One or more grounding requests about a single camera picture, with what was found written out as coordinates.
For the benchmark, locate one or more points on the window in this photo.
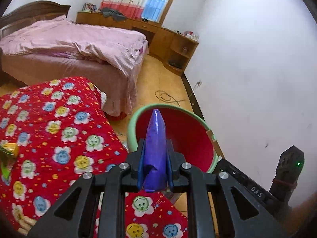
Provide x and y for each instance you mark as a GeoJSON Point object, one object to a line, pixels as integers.
{"type": "Point", "coordinates": [158, 2]}

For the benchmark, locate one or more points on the row of books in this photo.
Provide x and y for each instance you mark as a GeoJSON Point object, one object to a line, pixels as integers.
{"type": "Point", "coordinates": [89, 7]}

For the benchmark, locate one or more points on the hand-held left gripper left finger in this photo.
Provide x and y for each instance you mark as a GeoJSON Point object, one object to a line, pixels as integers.
{"type": "Point", "coordinates": [141, 163]}

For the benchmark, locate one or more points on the long wooden desk cabinet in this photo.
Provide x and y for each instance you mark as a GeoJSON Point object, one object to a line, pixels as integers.
{"type": "Point", "coordinates": [161, 39]}

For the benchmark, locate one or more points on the purple wrapper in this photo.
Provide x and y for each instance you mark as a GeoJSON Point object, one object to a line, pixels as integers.
{"type": "Point", "coordinates": [154, 148]}

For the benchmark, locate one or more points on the dark grey clothes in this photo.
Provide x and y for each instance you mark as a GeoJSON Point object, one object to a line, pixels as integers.
{"type": "Point", "coordinates": [112, 13]}

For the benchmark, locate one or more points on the red basin with green rim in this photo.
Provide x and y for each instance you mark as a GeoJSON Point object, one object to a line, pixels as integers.
{"type": "Point", "coordinates": [190, 138]}

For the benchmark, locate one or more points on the pink quilt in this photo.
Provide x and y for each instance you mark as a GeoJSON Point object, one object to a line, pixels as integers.
{"type": "Point", "coordinates": [74, 39]}

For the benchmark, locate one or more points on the low wall socket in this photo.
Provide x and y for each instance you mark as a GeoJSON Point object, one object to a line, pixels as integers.
{"type": "Point", "coordinates": [198, 83]}

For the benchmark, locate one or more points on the pink plastic bag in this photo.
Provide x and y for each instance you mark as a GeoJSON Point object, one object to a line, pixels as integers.
{"type": "Point", "coordinates": [192, 36]}

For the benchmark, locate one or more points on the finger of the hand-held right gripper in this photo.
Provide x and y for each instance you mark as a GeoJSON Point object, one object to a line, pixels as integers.
{"type": "Point", "coordinates": [247, 183]}

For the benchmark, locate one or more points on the green packet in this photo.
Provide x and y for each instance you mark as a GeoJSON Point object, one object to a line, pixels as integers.
{"type": "Point", "coordinates": [8, 151]}

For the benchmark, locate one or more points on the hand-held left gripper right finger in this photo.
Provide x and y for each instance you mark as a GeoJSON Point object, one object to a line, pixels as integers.
{"type": "Point", "coordinates": [169, 168]}

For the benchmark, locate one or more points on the wooden bed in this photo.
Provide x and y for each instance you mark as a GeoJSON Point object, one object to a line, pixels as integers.
{"type": "Point", "coordinates": [29, 7]}

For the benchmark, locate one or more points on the red flower print blanket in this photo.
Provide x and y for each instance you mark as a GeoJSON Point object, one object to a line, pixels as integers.
{"type": "Point", "coordinates": [62, 129]}

